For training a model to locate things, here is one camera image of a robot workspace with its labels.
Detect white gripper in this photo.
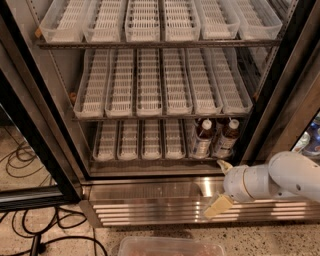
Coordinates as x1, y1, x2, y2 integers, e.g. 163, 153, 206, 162
203, 159, 249, 219

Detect brown bottle white cap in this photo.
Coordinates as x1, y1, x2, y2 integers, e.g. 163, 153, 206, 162
213, 119, 240, 158
190, 119, 213, 159

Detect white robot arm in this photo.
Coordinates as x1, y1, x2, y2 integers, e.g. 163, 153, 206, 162
203, 151, 320, 219

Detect bottom shelf tray four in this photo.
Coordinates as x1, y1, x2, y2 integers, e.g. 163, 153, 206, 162
164, 119, 186, 159

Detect shelf tray four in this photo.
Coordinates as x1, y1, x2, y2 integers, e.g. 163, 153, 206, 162
163, 0, 201, 42
162, 48, 193, 115
164, 119, 186, 159

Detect middle shelf tray six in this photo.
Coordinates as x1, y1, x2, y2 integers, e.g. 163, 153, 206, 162
211, 48, 252, 114

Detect bottom shelf tray three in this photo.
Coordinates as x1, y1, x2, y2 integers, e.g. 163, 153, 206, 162
142, 119, 162, 160

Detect shelf tray three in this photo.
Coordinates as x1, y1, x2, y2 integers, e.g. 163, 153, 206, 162
125, 0, 160, 42
142, 119, 162, 160
136, 49, 162, 116

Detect middle shelf tray five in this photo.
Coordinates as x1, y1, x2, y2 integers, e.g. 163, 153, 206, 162
185, 48, 223, 115

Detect glass fridge door right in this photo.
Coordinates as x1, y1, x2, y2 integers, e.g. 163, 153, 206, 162
231, 0, 320, 164

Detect glass fridge door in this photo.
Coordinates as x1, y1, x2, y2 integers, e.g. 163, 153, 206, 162
231, 0, 320, 164
0, 11, 82, 212

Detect white bottle behind right door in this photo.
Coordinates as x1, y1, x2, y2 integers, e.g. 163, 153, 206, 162
292, 132, 310, 155

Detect middle shelf tray four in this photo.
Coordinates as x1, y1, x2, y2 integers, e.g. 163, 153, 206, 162
162, 48, 193, 115

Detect blue bottle behind right door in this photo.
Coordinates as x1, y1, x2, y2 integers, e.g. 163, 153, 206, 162
303, 121, 320, 156

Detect bottom shelf tray two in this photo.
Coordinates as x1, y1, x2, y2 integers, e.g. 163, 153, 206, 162
117, 120, 138, 161

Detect shelf tray two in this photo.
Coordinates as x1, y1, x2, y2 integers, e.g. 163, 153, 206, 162
117, 120, 138, 161
105, 49, 134, 117
82, 0, 127, 43

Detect stainless steel display fridge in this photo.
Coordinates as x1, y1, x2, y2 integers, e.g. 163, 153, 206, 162
0, 0, 319, 227

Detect bottom shelf tray one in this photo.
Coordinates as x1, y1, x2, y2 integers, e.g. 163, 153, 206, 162
93, 120, 117, 162

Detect shelf tray one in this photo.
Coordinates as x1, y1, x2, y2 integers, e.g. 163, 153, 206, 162
74, 49, 110, 119
40, 0, 90, 43
93, 120, 117, 162

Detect middle shelf tray two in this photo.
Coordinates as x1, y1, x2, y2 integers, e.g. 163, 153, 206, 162
105, 49, 134, 117

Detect middle shelf tray three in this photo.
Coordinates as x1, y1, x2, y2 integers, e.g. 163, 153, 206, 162
136, 49, 162, 116

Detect middle shelf tray one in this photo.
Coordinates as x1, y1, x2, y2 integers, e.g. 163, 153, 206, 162
74, 49, 110, 119

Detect top shelf tray five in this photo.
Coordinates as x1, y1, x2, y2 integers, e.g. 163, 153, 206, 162
195, 0, 240, 40

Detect top shelf tray six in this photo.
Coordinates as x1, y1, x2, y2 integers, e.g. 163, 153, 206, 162
230, 0, 282, 40

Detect top shelf tray four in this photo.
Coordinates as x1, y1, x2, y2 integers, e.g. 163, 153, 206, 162
163, 0, 201, 42

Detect top shelf tray three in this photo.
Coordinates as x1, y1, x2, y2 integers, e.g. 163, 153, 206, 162
125, 0, 160, 42

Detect glass fridge door left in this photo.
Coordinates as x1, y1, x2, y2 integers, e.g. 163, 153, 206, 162
0, 11, 82, 212

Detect top shelf tray two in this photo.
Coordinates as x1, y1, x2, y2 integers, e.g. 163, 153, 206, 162
82, 0, 127, 43

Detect top shelf tray one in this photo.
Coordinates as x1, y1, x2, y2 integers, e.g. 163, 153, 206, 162
40, 0, 90, 43

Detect clear plastic container on floor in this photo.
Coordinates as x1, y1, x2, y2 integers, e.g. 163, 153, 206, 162
117, 237, 226, 256

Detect black cable on floor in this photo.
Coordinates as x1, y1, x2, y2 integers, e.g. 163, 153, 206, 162
0, 206, 109, 256

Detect black cables behind glass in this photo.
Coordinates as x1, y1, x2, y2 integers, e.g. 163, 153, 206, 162
0, 126, 54, 188

